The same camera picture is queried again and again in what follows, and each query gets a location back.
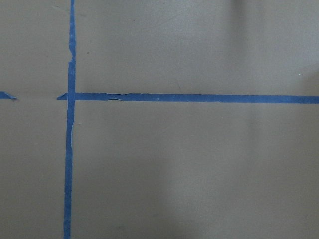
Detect torn horizontal blue tape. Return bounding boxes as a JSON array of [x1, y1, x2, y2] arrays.
[[0, 91, 319, 104]]

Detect long vertical blue tape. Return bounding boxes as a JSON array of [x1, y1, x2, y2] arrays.
[[63, 0, 76, 239]]

